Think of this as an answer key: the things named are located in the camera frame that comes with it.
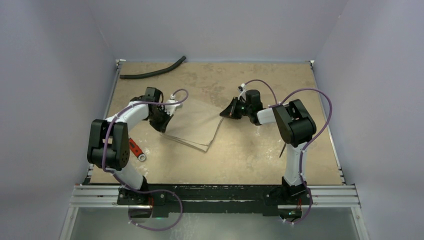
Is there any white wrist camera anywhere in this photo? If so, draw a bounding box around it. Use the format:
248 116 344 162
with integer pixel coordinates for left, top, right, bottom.
237 83 247 99
165 99 183 116

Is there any black foam tube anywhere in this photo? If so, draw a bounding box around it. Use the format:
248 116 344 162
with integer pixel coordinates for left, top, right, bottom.
119 55 187 80

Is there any red handled wrench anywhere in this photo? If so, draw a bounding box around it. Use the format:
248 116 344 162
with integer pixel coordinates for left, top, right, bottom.
128 137 147 162

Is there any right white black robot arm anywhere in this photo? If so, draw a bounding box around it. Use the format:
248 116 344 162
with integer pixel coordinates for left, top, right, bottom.
219 89 317 204

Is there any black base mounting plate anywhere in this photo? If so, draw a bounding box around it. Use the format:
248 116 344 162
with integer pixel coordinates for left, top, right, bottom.
117 183 311 218

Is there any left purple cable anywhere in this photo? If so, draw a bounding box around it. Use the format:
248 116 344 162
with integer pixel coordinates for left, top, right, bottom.
101 88 190 232

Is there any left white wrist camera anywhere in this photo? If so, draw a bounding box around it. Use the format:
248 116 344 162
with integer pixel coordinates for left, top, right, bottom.
165 99 183 116

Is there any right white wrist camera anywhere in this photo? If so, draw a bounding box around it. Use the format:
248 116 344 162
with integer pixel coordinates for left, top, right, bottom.
237 83 247 99

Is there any aluminium frame rail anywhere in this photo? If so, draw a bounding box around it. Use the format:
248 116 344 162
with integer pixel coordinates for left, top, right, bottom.
69 184 361 208

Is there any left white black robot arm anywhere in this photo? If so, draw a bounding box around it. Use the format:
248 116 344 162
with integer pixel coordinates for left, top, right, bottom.
87 87 182 205

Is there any beige cloth napkin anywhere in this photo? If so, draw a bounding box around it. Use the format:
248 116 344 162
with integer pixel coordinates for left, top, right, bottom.
162 99 223 153

